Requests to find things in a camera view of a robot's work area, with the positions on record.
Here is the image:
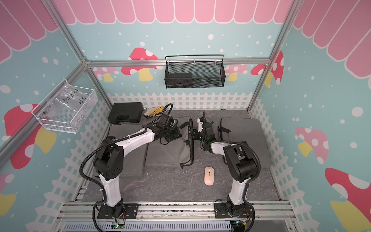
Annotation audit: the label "grey laptop bag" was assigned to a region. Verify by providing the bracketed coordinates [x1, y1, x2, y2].
[108, 124, 148, 179]
[146, 117, 194, 168]
[219, 117, 271, 168]

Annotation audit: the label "pink computer mouse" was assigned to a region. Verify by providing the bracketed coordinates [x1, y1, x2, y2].
[204, 167, 214, 186]

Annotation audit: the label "yellow black pliers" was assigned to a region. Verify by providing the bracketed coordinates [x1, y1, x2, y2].
[153, 106, 164, 116]

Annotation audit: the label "black plastic tool case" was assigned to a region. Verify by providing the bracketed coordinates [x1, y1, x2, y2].
[108, 102, 143, 125]

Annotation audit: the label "black wire mesh basket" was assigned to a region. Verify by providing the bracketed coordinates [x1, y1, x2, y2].
[164, 54, 226, 89]

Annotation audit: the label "white wire basket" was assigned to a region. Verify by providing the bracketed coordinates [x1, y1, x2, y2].
[31, 79, 99, 134]

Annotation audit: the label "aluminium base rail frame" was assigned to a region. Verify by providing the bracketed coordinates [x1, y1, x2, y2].
[51, 184, 302, 232]

